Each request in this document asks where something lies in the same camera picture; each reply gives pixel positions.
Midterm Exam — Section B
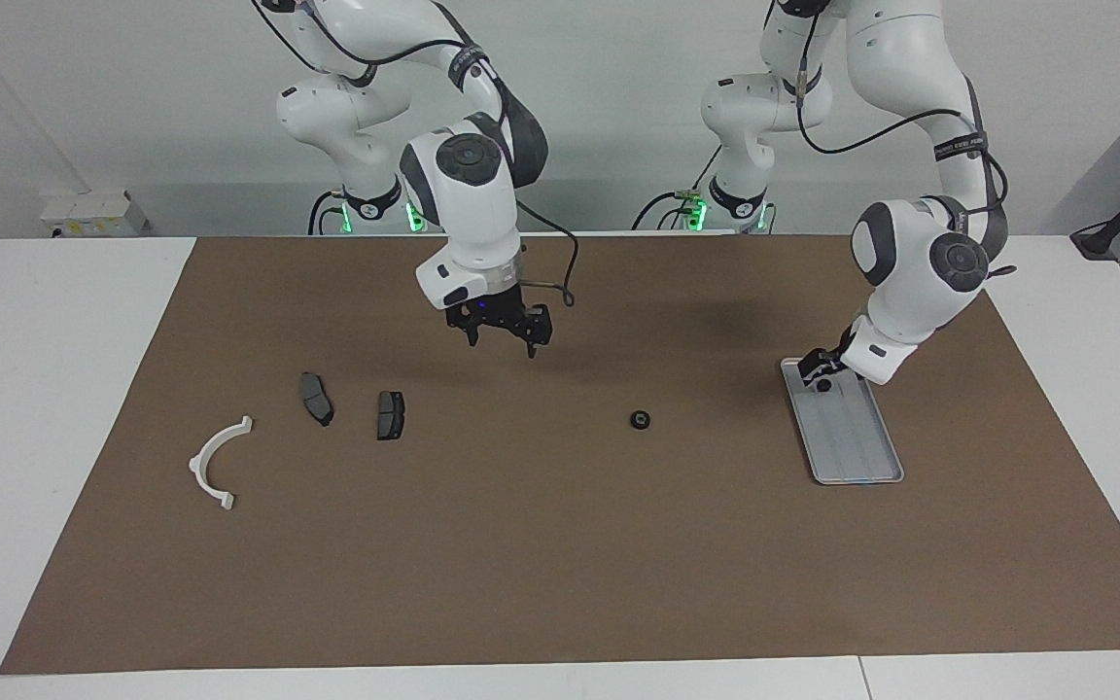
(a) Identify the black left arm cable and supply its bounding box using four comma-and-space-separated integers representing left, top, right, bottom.
793, 0, 1018, 283

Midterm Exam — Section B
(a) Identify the brown table mat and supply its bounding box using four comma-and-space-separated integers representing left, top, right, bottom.
0, 236, 1120, 676

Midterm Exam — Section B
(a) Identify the long grey brake pad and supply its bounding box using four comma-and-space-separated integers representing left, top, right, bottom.
299, 372, 334, 428

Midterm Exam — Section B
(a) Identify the silver metal tray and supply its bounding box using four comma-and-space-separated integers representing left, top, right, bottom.
780, 357, 905, 486

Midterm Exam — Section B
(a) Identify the white semicircular bracket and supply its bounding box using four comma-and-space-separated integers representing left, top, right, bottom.
189, 416, 255, 510

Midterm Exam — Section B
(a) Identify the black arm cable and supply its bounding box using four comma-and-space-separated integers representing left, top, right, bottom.
793, 0, 1018, 283
254, 0, 580, 307

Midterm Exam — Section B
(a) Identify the white socket box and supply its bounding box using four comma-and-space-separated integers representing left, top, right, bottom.
40, 190, 149, 238

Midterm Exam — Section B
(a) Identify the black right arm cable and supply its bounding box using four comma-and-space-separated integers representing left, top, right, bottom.
254, 0, 580, 307

